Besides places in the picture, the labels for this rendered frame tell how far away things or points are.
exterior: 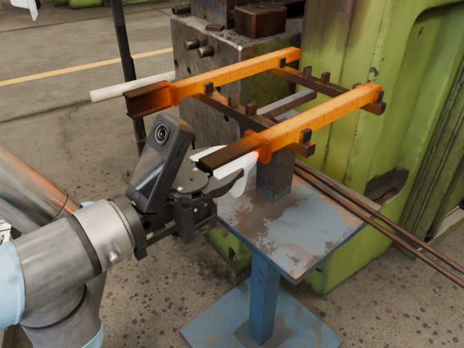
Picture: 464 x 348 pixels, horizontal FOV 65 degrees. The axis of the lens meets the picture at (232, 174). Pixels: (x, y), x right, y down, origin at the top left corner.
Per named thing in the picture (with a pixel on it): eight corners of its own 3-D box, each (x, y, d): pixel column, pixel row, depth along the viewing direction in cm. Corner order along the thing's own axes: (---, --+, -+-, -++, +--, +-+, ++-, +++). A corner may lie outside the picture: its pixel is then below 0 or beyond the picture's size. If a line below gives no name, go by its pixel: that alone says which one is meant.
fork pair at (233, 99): (248, 117, 63) (248, 106, 62) (227, 105, 66) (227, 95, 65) (329, 81, 75) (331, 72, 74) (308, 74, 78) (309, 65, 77)
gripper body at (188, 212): (189, 197, 54) (115, 237, 48) (184, 150, 49) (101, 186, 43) (221, 225, 50) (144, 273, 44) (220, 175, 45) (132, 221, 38)
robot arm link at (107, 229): (64, 201, 41) (94, 242, 36) (102, 184, 43) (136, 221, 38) (81, 246, 45) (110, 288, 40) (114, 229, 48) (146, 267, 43)
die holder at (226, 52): (237, 186, 117) (239, 46, 90) (180, 136, 142) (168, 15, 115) (353, 134, 143) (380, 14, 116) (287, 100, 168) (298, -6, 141)
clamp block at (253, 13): (253, 40, 95) (253, 13, 91) (233, 32, 100) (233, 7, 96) (286, 32, 100) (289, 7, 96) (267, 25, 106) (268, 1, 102)
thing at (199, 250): (203, 308, 134) (203, 306, 133) (139, 219, 172) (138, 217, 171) (283, 260, 152) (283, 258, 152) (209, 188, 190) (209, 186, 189)
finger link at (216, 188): (228, 166, 51) (175, 191, 47) (228, 156, 50) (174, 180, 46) (250, 183, 48) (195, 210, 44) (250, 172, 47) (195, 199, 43)
